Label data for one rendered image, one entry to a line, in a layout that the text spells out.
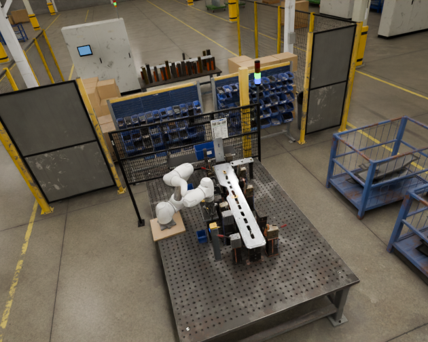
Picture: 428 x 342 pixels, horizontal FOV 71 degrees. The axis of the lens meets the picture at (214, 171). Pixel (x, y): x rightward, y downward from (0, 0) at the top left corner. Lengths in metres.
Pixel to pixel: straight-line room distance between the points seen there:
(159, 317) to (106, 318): 0.60
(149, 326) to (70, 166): 2.74
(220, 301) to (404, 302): 2.01
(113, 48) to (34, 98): 4.95
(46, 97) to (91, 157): 1.08
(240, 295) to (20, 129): 3.68
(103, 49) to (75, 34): 0.75
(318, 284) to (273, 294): 0.41
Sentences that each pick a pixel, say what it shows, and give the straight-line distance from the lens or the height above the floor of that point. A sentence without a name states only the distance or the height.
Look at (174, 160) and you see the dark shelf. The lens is 3.92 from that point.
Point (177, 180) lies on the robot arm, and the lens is 2.73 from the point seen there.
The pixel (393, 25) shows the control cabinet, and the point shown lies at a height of 0.46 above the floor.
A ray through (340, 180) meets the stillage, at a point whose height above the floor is 0.16.
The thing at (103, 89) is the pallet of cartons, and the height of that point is 0.95.
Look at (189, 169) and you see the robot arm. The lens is 2.93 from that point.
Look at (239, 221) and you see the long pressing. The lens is 2.97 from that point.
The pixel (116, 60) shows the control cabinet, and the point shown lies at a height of 1.02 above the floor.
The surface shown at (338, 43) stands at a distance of 5.74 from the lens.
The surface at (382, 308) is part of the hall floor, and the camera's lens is 3.81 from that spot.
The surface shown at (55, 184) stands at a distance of 5.36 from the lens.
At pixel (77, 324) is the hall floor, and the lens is 4.00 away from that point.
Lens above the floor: 3.12
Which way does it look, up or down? 35 degrees down
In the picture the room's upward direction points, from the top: 8 degrees counter-clockwise
